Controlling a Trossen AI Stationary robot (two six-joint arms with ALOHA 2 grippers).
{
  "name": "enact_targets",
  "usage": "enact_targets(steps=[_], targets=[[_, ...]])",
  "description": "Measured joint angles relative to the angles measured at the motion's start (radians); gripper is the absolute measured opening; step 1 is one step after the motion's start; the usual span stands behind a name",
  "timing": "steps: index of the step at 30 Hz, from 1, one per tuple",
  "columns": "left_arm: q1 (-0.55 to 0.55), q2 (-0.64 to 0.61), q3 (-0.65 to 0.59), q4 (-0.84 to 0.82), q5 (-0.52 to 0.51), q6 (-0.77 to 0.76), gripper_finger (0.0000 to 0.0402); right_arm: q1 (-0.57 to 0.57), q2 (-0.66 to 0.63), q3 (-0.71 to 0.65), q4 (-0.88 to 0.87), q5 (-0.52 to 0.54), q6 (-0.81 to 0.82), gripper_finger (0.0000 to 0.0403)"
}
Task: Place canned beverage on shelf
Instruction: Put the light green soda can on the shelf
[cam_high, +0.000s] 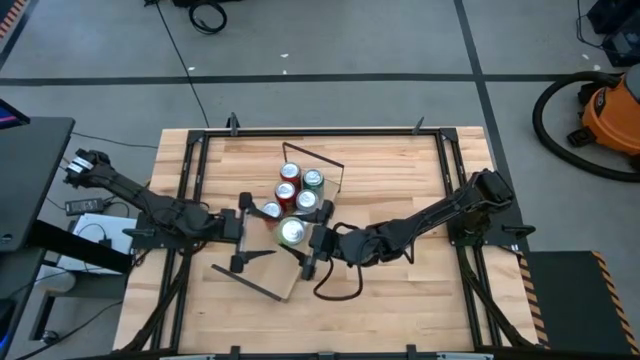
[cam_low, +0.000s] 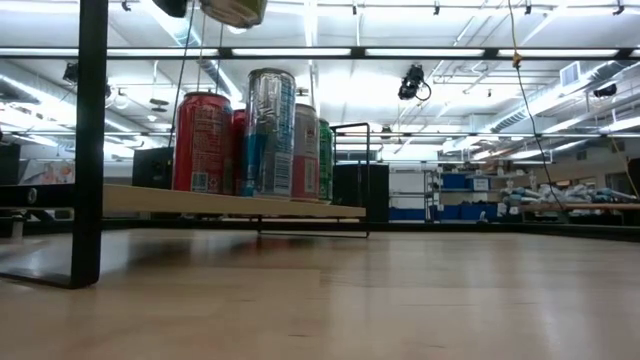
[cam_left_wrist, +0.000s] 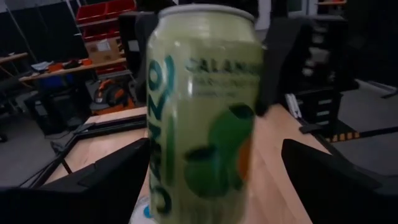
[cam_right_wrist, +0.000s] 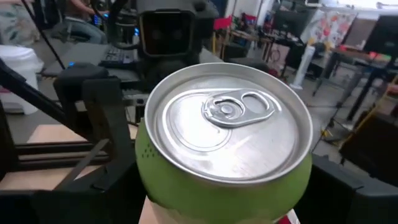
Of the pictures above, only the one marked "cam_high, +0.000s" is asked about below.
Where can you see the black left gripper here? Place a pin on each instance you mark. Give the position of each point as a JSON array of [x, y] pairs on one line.
[[230, 225]]

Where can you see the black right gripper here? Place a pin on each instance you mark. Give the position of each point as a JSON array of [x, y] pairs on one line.
[[325, 241]]

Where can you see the light green beverage can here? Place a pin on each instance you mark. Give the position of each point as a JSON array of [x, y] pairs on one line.
[[292, 230]]

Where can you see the orange-red Fanta can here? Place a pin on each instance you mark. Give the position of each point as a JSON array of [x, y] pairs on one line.
[[272, 209]]

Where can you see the silver and red soda can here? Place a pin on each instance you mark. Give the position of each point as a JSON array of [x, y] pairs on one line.
[[306, 200]]

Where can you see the wooden shelf with black frame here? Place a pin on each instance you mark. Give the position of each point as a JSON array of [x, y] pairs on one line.
[[275, 272]]

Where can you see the red Coca-Cola can black lettering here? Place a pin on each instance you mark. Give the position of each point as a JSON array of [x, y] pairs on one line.
[[285, 190]]

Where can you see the green Sprite can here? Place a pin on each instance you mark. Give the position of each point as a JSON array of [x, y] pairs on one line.
[[313, 177]]

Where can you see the plain red soda can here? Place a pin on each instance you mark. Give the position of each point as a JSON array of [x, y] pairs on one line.
[[290, 171]]

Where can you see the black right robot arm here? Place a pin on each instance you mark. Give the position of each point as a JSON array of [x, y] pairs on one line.
[[425, 220]]

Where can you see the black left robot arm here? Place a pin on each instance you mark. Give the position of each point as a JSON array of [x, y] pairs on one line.
[[150, 202]]

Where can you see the white paper sheet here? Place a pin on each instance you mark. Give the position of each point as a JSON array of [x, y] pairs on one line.
[[90, 235]]

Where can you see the black power adapter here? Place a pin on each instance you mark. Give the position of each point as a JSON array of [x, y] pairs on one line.
[[84, 206]]

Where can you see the orange shop vacuum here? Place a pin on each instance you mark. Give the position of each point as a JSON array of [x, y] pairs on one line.
[[539, 120], [615, 120]]

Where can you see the dark screen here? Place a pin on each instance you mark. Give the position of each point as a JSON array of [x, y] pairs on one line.
[[10, 115]]

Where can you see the black platform with hazard stripes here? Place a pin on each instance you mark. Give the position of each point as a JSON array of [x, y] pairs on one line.
[[575, 300]]

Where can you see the black equipment case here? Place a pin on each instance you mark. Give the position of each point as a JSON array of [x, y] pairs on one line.
[[620, 45]]

